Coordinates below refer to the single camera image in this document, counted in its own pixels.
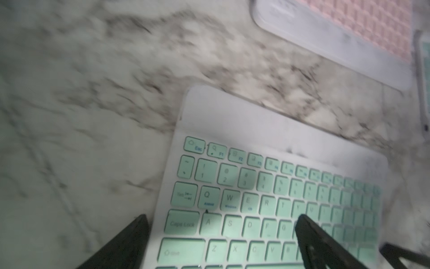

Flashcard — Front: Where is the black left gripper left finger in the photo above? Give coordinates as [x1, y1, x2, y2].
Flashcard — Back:
[78, 214, 150, 269]

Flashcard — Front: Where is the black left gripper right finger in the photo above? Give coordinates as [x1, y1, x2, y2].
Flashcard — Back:
[295, 214, 366, 269]

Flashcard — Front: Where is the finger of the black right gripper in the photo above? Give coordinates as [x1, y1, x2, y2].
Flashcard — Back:
[379, 243, 430, 269]

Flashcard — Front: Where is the green key keyboard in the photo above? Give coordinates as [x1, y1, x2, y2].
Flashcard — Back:
[413, 30, 430, 141]
[142, 85, 388, 269]

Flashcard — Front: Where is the pink key keyboard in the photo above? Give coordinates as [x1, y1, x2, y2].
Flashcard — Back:
[252, 0, 413, 91]

